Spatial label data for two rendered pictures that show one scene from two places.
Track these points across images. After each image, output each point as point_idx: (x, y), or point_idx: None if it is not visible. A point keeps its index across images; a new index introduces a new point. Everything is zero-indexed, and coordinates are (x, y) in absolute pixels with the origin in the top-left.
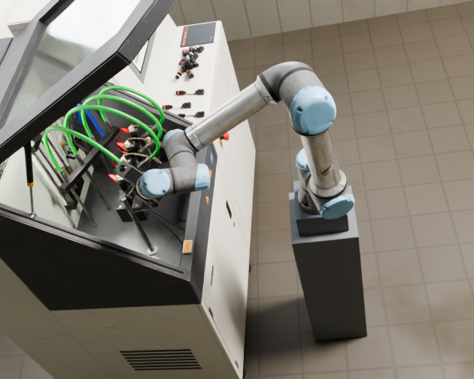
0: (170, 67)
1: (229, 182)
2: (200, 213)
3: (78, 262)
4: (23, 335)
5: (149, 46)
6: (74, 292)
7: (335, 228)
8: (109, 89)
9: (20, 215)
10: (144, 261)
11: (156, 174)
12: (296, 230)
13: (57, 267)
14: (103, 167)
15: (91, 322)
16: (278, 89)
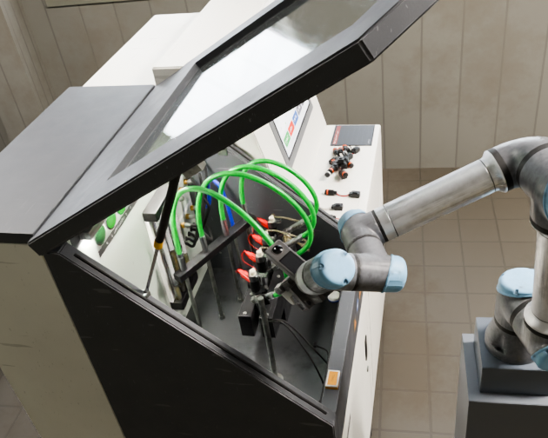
0: (317, 164)
1: (369, 314)
2: (349, 339)
3: (188, 373)
4: None
5: (300, 134)
6: (167, 416)
7: (534, 388)
8: (259, 162)
9: (130, 289)
10: (277, 386)
11: (338, 255)
12: (474, 383)
13: (157, 375)
14: (219, 268)
15: None
16: (520, 168)
